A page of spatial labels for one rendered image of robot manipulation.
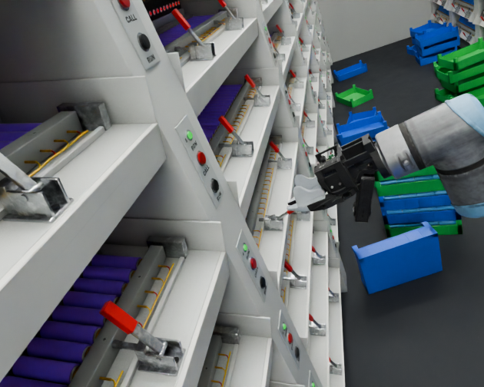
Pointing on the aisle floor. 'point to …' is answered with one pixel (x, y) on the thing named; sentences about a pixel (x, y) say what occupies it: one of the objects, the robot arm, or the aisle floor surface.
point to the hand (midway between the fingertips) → (294, 206)
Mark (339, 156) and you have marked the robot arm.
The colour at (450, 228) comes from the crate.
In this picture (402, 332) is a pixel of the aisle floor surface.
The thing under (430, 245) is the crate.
